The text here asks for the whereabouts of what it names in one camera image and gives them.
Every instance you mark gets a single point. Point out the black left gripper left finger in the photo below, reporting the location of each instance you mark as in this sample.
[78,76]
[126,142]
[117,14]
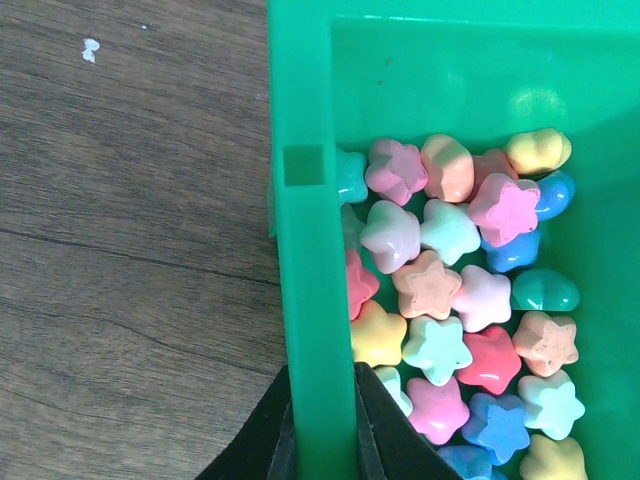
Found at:
[265,447]

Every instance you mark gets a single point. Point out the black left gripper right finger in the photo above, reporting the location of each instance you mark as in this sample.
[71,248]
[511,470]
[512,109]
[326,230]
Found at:
[388,445]

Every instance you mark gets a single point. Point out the green bin with star candies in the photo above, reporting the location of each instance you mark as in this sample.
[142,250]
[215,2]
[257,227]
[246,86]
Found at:
[346,73]

